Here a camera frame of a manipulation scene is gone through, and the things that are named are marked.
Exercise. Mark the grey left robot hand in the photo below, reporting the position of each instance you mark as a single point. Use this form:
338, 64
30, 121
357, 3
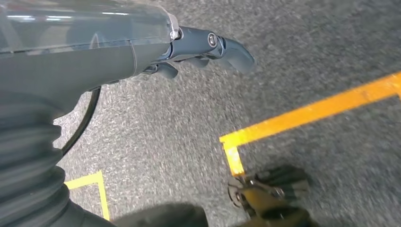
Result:
78, 69

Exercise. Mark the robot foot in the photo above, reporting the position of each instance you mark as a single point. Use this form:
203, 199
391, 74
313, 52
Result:
269, 200

